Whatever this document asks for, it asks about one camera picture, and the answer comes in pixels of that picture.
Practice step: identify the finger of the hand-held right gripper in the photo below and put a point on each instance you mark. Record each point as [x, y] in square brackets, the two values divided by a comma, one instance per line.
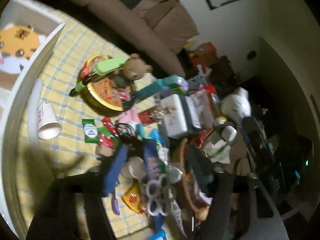
[250, 130]

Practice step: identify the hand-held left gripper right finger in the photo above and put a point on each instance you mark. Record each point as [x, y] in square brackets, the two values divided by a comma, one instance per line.
[220, 205]

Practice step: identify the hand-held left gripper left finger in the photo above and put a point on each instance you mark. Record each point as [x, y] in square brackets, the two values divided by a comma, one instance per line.
[113, 170]

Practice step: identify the white cat figurine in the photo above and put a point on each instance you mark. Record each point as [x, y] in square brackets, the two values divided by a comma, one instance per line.
[236, 105]

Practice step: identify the white cardboard box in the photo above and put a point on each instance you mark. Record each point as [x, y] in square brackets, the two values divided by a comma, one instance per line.
[17, 97]

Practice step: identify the small brown block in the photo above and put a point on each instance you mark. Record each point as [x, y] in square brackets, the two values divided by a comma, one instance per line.
[102, 151]

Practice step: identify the yellow snack packet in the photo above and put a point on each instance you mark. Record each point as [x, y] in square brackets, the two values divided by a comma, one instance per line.
[133, 198]

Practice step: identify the red snack packet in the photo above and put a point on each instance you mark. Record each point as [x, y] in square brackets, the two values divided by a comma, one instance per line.
[110, 132]

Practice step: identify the navy blue pouch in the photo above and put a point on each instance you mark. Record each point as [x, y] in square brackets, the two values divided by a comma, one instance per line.
[152, 165]

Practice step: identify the wicker basket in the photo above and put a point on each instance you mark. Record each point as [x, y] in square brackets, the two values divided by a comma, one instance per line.
[187, 182]

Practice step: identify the green snack packet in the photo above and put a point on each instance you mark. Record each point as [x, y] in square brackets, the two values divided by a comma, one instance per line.
[90, 131]

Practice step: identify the pink plush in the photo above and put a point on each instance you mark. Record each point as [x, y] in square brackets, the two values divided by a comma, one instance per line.
[130, 116]

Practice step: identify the grey remote control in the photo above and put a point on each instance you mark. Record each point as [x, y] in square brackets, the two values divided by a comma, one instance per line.
[194, 116]

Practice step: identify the large blue printed box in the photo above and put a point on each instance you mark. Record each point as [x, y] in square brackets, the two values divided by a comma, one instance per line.
[157, 236]

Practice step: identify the white appliance box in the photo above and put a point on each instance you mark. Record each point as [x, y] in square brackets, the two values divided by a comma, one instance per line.
[173, 116]

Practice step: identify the round yellow snack tin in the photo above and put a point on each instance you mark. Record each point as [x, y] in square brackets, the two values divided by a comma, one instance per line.
[102, 92]

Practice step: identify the pile of snack packets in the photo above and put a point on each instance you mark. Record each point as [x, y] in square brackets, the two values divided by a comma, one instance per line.
[207, 62]

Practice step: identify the white paper cup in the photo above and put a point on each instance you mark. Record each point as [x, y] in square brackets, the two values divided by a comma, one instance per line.
[47, 123]

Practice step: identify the purple bowl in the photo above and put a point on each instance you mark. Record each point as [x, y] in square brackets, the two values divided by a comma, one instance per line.
[178, 82]

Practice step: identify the green and black pen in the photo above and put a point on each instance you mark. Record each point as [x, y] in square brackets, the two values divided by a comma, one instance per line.
[80, 88]

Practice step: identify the teal bottle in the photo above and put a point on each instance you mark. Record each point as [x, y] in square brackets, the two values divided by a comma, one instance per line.
[152, 88]

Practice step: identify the yellow checked tablecloth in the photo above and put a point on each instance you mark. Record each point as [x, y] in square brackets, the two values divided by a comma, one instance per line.
[67, 85]

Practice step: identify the white plastic tube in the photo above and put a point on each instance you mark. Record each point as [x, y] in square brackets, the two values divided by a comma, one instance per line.
[33, 110]

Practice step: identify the brown bear figurine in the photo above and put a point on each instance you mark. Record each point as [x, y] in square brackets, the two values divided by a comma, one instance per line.
[133, 68]

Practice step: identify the green case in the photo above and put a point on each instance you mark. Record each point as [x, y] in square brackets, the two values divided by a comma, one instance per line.
[110, 65]

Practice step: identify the brown sofa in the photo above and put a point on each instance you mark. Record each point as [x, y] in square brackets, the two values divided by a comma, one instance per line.
[140, 15]

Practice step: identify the orange tiger plush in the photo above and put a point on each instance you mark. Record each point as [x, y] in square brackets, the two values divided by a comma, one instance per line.
[20, 40]

